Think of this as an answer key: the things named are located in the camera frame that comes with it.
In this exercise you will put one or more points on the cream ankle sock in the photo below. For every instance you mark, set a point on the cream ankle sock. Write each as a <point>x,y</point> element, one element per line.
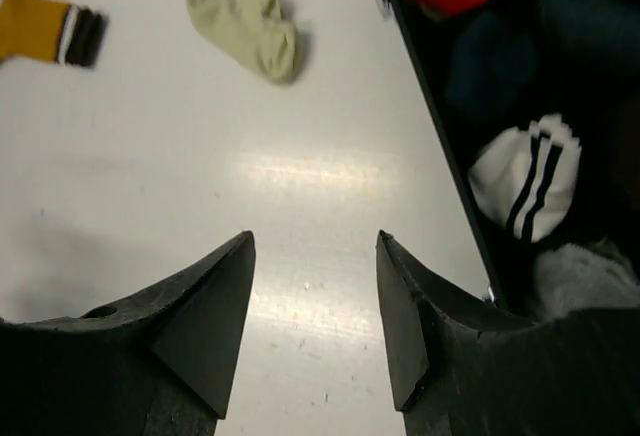
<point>255,33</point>

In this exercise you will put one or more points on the rolled teal sock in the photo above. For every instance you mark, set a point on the rolled teal sock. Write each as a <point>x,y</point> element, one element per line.
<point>492,63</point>

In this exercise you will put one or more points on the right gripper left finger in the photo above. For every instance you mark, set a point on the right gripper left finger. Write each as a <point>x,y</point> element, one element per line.
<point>158,362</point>

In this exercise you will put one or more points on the mustard yellow sock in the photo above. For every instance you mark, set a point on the mustard yellow sock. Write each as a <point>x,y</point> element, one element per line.
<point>51,31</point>

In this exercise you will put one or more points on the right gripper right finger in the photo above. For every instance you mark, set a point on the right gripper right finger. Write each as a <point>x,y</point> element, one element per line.
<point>460,366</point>

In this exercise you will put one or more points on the rolled navy sock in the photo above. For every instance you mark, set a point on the rolled navy sock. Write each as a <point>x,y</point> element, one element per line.
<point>599,35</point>

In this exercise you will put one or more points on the rolled white striped sock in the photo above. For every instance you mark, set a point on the rolled white striped sock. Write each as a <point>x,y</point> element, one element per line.
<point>524,180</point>

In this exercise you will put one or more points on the black storage box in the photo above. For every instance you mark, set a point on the black storage box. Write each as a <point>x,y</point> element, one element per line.
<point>601,108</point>

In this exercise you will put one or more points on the rolled grey sock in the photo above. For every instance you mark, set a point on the rolled grey sock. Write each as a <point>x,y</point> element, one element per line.
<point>574,277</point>

